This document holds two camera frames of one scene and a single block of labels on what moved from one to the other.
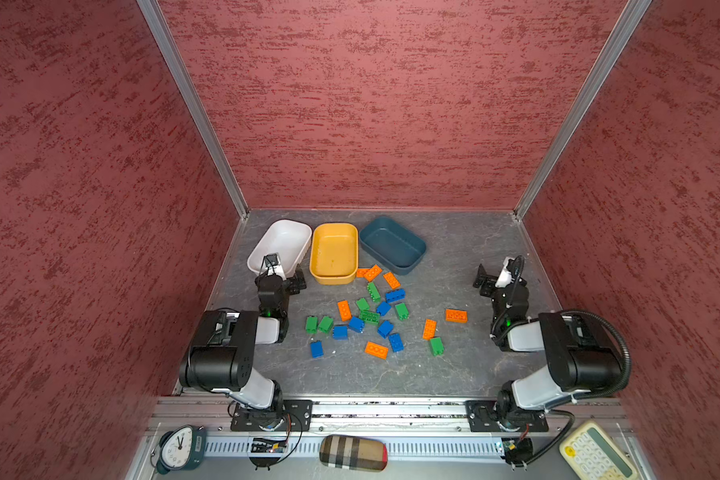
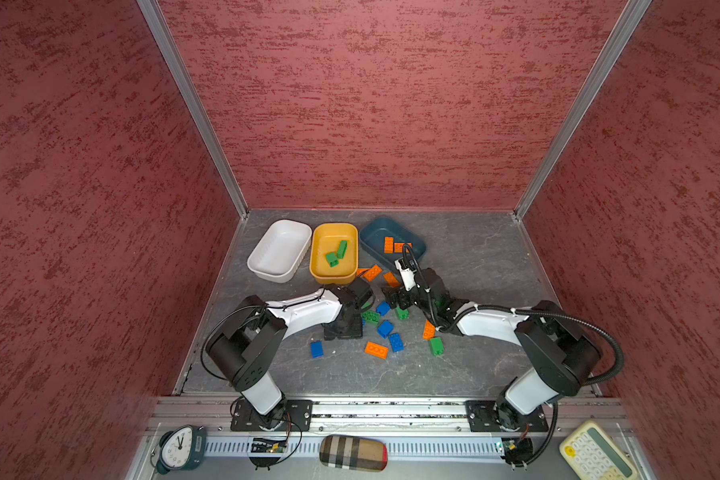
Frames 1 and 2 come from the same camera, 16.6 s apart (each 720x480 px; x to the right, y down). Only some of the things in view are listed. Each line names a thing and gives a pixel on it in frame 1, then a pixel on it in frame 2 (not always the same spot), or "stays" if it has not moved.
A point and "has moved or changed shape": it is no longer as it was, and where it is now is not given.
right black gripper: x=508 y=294 to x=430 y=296
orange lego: x=429 y=329 stays
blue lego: x=316 y=349 stays
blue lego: x=385 y=328 stays
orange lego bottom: x=376 y=350 stays
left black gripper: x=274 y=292 to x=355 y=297
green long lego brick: x=374 y=292 has moved or changed shape
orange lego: x=392 y=280 stays
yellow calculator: x=595 y=453 stays
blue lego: x=396 y=342 stays
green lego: x=326 y=324 has moved or changed shape
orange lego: x=345 y=310 has moved or changed shape
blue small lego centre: x=383 y=308 stays
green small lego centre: x=403 y=311 stays
